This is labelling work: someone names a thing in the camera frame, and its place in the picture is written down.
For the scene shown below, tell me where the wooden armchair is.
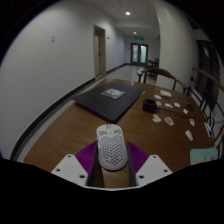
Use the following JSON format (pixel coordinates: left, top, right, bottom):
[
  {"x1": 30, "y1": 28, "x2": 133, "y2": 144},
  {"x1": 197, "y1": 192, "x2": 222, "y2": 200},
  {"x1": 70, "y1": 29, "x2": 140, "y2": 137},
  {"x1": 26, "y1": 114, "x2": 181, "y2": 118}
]
[{"x1": 137, "y1": 66, "x2": 191, "y2": 94}]

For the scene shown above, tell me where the white perforated computer mouse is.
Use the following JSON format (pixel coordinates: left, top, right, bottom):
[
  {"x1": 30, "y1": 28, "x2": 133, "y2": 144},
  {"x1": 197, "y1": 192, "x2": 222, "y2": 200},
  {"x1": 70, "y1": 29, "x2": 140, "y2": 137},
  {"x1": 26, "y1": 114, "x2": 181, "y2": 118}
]
[{"x1": 95, "y1": 123, "x2": 130, "y2": 172}]

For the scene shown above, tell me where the green printed mouse pad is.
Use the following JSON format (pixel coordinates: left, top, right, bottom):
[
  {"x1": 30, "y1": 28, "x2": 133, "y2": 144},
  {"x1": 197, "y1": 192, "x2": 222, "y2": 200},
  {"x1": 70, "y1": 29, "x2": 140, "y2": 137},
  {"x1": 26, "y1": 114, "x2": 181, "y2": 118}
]
[{"x1": 189, "y1": 147, "x2": 219, "y2": 167}]

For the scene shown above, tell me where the small black box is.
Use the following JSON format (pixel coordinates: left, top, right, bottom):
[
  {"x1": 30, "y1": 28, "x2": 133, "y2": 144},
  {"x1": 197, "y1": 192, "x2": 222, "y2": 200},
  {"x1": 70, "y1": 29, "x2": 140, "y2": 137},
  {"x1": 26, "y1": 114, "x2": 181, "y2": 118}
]
[{"x1": 142, "y1": 98, "x2": 158, "y2": 114}]

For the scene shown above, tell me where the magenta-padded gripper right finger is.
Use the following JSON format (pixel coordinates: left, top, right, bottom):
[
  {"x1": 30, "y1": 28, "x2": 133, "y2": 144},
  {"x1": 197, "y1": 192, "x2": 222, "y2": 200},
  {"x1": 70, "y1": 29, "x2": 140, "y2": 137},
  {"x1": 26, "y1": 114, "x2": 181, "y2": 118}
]
[{"x1": 124, "y1": 141, "x2": 174, "y2": 188}]

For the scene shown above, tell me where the black railing with wooden handrail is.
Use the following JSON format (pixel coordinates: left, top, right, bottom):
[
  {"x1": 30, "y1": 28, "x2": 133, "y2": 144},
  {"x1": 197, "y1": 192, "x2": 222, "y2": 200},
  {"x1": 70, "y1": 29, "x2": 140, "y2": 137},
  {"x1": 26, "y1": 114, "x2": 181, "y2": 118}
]
[{"x1": 188, "y1": 65, "x2": 224, "y2": 158}]

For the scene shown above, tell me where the side door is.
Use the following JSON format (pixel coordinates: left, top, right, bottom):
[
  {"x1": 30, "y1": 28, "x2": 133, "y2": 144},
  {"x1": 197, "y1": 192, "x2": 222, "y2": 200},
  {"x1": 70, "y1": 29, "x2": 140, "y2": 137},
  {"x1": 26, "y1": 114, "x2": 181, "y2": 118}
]
[{"x1": 92, "y1": 24, "x2": 108, "y2": 78}]

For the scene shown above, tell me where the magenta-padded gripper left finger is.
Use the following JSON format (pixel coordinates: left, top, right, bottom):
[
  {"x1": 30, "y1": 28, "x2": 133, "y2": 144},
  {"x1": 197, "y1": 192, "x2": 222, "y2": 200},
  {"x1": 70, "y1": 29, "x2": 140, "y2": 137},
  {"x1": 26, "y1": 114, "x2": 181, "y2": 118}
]
[{"x1": 50, "y1": 140, "x2": 105, "y2": 188}]

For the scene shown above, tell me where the dark window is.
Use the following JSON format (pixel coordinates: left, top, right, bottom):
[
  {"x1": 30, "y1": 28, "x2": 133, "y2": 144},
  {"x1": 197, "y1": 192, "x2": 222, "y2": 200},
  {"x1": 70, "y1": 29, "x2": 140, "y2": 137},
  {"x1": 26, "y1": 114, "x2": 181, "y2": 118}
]
[{"x1": 196, "y1": 39, "x2": 224, "y2": 101}]

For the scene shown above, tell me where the white rectangular card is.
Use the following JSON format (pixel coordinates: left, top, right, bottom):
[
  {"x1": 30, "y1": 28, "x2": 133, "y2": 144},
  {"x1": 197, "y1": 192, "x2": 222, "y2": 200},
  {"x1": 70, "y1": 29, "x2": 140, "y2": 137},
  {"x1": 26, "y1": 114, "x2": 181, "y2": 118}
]
[{"x1": 159, "y1": 89, "x2": 173, "y2": 98}]

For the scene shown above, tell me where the black closed laptop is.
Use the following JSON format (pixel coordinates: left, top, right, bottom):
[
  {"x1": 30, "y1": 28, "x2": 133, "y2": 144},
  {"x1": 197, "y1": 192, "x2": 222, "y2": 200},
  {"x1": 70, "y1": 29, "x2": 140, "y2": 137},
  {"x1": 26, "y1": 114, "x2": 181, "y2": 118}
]
[{"x1": 72, "y1": 81, "x2": 146, "y2": 124}]

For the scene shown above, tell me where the black cable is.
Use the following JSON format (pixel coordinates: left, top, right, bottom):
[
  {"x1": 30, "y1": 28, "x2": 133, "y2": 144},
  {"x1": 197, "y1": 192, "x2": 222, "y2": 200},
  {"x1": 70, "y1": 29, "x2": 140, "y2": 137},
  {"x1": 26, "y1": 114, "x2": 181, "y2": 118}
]
[{"x1": 155, "y1": 102, "x2": 198, "y2": 120}]

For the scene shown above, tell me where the glass double door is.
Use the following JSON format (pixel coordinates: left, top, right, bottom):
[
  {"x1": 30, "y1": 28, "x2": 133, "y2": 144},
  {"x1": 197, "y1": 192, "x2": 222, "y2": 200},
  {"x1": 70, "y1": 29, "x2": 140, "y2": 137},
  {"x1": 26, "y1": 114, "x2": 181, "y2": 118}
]
[{"x1": 130, "y1": 42, "x2": 149, "y2": 66}]

